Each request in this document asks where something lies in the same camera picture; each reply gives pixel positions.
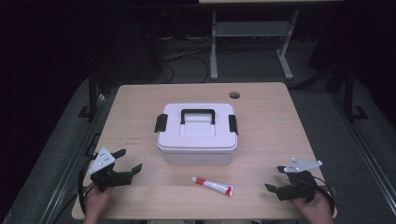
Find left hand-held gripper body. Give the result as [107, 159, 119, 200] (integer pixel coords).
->
[89, 147, 134, 192]

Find red and white tube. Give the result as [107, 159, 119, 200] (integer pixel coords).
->
[191, 175, 233, 197]

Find black metal stand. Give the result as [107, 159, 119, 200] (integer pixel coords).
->
[341, 66, 369, 123]
[78, 69, 101, 119]

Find aluminium floor rail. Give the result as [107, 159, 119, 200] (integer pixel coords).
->
[38, 92, 108, 224]
[329, 92, 396, 217]

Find white lid with black handle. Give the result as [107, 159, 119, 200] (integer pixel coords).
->
[154, 103, 239, 153]

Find right hand-held gripper cable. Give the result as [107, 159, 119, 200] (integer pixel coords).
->
[312, 175, 336, 217]

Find grey-legged background table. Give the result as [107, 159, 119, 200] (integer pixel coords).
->
[198, 0, 344, 81]

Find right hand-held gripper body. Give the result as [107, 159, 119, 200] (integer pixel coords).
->
[275, 157, 323, 203]

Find person's left hand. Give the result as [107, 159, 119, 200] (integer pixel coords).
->
[83, 184, 114, 224]

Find person's right hand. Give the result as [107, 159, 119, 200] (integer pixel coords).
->
[290, 189, 334, 224]

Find black floor cables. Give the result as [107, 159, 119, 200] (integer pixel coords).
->
[152, 35, 213, 84]

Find white plastic storage box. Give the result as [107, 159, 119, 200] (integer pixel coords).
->
[161, 148, 235, 167]

